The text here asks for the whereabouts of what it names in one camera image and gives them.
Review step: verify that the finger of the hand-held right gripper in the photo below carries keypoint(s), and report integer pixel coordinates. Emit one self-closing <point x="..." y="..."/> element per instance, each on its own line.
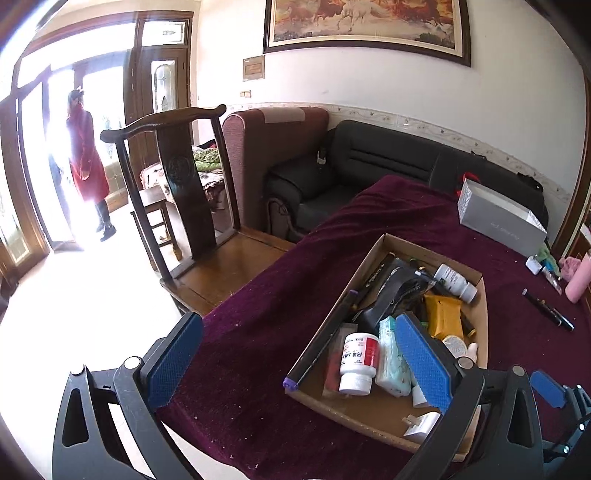
<point x="549" y="387"/>

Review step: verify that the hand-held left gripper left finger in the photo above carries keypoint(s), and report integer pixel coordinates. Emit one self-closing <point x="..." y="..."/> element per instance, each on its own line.
<point x="175" y="360"/>

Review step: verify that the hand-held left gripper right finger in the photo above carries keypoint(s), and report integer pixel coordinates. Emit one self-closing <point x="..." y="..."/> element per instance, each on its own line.
<point x="425" y="364"/>

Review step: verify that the plain white bottle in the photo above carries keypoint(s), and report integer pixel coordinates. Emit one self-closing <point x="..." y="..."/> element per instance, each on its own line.
<point x="420" y="396"/>

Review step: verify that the teal tissue pack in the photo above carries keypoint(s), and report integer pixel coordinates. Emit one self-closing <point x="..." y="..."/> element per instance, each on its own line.
<point x="392" y="360"/>

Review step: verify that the small white dropper bottle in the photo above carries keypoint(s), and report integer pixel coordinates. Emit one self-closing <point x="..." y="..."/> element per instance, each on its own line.
<point x="471" y="353"/>

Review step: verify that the yellow packet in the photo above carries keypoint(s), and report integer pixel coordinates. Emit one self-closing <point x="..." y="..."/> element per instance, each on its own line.
<point x="444" y="316"/>

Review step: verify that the large white charger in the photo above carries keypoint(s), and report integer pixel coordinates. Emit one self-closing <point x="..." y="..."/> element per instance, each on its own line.
<point x="422" y="427"/>

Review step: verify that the red label white bottle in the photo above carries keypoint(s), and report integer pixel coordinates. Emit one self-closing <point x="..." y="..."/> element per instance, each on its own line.
<point x="358" y="360"/>

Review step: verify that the cardboard box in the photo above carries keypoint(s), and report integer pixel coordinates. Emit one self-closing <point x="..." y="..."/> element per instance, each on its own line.
<point x="364" y="415"/>

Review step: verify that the green label white bottle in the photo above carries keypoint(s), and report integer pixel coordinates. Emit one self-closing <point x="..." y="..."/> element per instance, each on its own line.
<point x="455" y="281"/>

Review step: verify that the yellow capped black marker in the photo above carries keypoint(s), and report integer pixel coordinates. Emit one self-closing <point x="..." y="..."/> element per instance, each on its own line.
<point x="422" y="270"/>

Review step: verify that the purple capped black marker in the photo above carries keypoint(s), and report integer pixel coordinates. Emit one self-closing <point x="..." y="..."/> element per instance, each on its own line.
<point x="323" y="341"/>

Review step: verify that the grey capped black marker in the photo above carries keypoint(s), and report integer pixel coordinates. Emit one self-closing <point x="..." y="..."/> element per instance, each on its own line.
<point x="540" y="302"/>

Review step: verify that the cosmetic tube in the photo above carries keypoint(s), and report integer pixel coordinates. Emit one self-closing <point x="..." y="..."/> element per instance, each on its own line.
<point x="551" y="280"/>

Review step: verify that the pink bottle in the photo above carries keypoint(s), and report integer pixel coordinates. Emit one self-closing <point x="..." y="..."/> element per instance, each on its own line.
<point x="581" y="279"/>

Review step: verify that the pink cloth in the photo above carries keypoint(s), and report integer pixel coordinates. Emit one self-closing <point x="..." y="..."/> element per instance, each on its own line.
<point x="569" y="266"/>

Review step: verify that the white multi-port charger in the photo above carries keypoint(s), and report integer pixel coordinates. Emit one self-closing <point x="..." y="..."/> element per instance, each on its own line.
<point x="533" y="266"/>

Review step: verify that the green cloth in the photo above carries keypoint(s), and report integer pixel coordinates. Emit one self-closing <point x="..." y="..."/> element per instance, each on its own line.
<point x="545" y="256"/>

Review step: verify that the grey rectangular box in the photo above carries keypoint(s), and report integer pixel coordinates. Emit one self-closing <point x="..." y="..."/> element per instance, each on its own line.
<point x="498" y="221"/>

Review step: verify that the wooden cabinet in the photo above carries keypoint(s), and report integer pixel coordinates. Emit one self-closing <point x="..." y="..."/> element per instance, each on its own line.
<point x="575" y="217"/>

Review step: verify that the dark wooden chair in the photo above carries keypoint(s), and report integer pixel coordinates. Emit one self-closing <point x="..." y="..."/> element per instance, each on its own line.
<point x="184" y="184"/>

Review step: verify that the low wooden table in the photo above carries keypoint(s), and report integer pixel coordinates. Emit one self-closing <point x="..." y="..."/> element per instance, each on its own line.
<point x="157" y="184"/>

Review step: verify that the black sofa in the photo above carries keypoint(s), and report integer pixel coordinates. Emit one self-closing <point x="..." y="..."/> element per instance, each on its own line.
<point x="369" y="157"/>

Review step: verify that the brown armchair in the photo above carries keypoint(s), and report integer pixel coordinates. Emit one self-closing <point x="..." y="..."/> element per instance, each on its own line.
<point x="258" y="147"/>

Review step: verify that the small white object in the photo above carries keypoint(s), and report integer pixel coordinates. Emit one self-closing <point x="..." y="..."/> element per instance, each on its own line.
<point x="322" y="156"/>

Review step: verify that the wooden glass door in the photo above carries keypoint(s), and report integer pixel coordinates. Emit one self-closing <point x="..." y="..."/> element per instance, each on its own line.
<point x="152" y="78"/>

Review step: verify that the framed horse painting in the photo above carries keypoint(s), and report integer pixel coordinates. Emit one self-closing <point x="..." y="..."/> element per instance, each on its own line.
<point x="369" y="23"/>

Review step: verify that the wall plaque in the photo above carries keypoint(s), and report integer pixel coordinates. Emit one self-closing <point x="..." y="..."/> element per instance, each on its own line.
<point x="254" y="68"/>

